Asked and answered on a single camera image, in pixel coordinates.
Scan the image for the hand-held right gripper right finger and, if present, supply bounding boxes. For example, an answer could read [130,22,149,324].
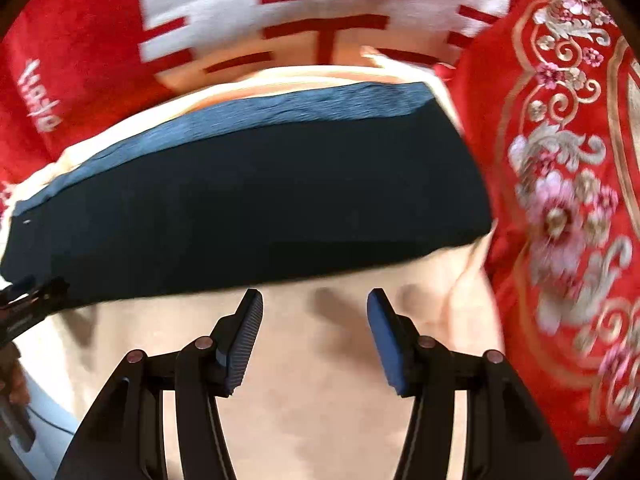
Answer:
[366,288,574,480]

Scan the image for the person's left hand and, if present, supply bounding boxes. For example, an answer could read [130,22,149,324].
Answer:
[0,352,32,407]

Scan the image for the black pants with patterned waistband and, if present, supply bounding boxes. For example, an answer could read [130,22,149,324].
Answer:
[0,81,496,312]

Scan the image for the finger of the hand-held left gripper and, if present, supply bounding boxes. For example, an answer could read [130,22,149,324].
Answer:
[0,276,69,347]

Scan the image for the peach cloth sheet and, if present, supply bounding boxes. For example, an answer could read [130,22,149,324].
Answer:
[0,47,506,480]

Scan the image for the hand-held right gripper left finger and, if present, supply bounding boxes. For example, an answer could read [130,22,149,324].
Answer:
[55,289,264,480]

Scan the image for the red embroidered floral pillow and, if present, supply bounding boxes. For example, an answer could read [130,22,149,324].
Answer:
[434,0,640,480]

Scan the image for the red blanket with white characters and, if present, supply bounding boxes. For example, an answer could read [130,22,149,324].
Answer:
[0,0,586,186]

